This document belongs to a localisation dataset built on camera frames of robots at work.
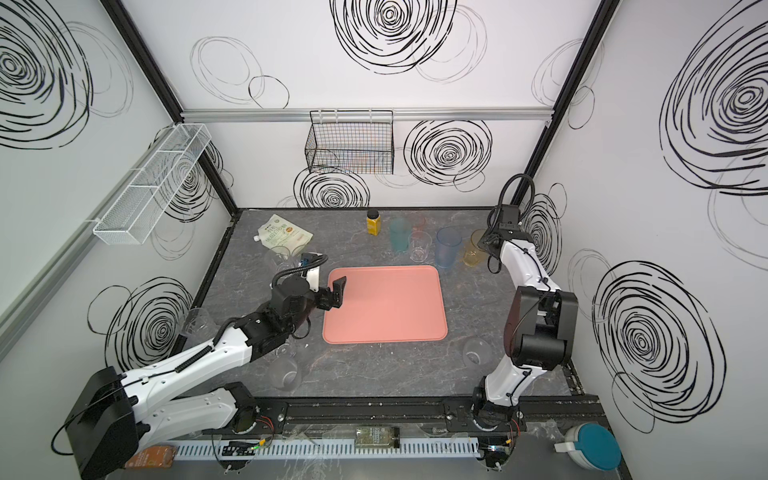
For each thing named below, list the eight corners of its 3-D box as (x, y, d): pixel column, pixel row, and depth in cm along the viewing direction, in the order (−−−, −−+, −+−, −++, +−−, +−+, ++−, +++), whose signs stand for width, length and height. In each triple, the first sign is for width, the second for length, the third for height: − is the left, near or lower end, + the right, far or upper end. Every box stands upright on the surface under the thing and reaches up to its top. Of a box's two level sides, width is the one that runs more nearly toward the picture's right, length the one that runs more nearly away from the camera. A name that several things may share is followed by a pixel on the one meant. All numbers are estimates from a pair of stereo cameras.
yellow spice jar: (367, 235, 113) (366, 220, 107) (368, 224, 117) (367, 208, 110) (380, 235, 113) (379, 220, 107) (380, 224, 117) (380, 208, 110)
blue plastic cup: (433, 268, 105) (438, 245, 94) (431, 250, 110) (435, 226, 99) (456, 268, 105) (463, 245, 94) (453, 250, 110) (459, 226, 99)
